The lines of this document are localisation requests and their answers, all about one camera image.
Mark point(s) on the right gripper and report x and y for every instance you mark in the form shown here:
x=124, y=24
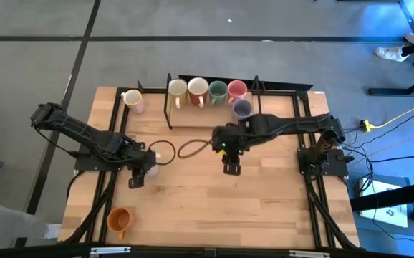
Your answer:
x=228, y=138

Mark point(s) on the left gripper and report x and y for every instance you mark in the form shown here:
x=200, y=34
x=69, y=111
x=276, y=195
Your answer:
x=142, y=159

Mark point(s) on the diamond patterned white mug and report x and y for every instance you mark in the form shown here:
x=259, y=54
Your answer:
x=154, y=171

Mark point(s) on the plain orange mug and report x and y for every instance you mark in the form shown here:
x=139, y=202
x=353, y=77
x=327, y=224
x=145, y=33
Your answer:
x=119, y=220

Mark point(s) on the lavender grey mug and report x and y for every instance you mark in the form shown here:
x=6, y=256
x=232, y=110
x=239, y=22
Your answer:
x=242, y=109

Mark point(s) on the teal mug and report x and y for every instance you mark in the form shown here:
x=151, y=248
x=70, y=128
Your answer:
x=217, y=91

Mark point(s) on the plain pink mug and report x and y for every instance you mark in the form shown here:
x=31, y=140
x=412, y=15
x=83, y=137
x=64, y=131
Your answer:
x=237, y=89

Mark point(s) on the pink floral patterned mug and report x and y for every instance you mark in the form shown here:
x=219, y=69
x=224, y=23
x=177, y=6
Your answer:
x=132, y=97

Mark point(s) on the red mug with white inside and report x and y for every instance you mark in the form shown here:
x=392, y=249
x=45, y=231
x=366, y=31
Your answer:
x=198, y=87

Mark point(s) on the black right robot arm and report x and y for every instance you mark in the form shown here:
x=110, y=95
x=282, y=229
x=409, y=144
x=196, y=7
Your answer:
x=293, y=123

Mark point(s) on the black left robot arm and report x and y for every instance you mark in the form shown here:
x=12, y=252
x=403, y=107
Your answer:
x=96, y=141

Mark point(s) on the yellow black power strip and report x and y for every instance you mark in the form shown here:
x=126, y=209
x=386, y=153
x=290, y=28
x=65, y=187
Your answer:
x=365, y=124

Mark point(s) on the white cardboard box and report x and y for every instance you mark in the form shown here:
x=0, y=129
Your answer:
x=382, y=204

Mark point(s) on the black desk leg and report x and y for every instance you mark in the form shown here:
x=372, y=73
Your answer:
x=400, y=91
x=389, y=199

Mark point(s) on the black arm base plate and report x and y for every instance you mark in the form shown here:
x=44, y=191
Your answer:
x=85, y=163
x=332, y=163

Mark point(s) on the wooden shelf with black frame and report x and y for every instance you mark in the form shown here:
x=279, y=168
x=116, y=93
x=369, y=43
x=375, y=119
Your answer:
x=192, y=116

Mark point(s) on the black camera rig frame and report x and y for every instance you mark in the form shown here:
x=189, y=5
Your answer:
x=207, y=252

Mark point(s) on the black aluminium table frame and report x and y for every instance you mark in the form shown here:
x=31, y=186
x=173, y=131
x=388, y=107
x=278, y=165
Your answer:
x=302, y=96

